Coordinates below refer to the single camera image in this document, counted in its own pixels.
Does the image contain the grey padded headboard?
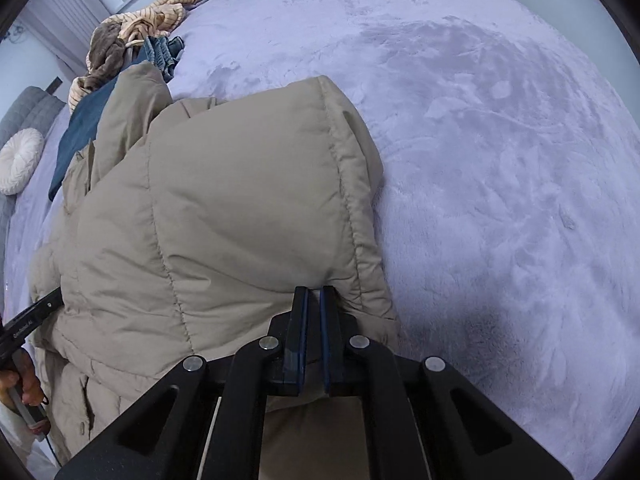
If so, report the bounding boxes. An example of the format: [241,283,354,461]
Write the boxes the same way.
[0,85,67,241]

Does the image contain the person's left hand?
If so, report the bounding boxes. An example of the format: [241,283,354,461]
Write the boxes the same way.
[0,355,45,408]

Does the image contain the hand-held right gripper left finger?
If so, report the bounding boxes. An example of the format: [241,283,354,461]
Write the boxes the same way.
[54,286,311,480]

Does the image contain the blue jeans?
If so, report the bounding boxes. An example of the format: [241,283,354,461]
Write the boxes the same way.
[132,35,183,83]

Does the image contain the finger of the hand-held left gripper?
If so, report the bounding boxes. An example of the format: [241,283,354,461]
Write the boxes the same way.
[29,287,65,323]

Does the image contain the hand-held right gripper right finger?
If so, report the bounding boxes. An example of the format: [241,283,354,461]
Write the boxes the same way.
[320,285,576,480]

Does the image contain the brown fuzzy garment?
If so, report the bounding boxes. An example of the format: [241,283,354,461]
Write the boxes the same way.
[82,22,135,92]

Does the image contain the beige puffer jacket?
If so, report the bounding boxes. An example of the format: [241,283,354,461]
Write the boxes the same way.
[27,75,401,480]

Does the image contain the dark teal cloth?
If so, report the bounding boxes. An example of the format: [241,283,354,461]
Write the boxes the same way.
[49,67,173,202]

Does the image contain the beige striped garment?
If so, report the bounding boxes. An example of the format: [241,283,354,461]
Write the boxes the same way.
[67,0,201,113]

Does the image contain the lavender plush blanket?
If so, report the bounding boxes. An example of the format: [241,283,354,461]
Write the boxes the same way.
[2,0,638,480]

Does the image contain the white curtain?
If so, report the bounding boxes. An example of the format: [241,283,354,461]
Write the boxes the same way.
[22,0,115,77]

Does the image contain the white round cushion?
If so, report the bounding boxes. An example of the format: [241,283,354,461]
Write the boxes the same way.
[0,127,46,196]

